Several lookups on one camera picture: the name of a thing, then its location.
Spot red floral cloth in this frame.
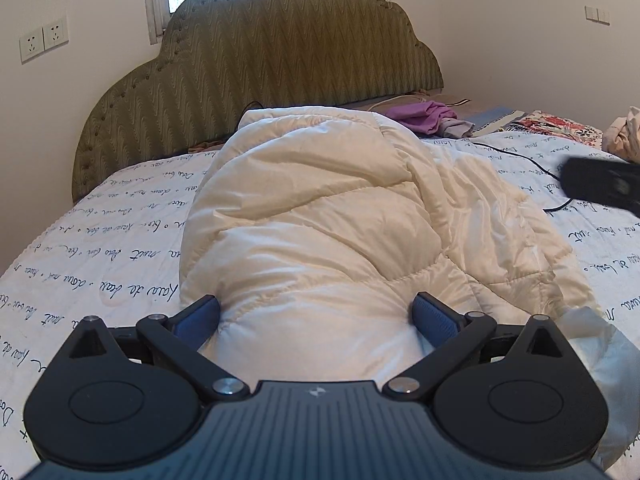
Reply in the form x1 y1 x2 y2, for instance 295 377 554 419
509 110 603 150

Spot white script-print bedspread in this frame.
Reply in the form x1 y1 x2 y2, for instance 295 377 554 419
1 131 639 479

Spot purple garment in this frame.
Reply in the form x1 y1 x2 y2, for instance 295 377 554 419
385 101 458 136

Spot cream puffer jacket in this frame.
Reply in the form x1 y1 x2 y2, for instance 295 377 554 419
178 105 626 470

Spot black cable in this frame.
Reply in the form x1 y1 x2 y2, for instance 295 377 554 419
472 140 576 213

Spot white wall light switch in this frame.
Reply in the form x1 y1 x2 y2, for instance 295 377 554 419
585 6 611 26

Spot blue grey folded cloth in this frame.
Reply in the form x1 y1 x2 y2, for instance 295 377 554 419
437 106 525 139

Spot olive green upholstered headboard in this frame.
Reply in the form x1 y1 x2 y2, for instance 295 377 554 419
72 0 444 200

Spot pink beige crumpled garment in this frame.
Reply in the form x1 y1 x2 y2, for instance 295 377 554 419
602 106 640 164

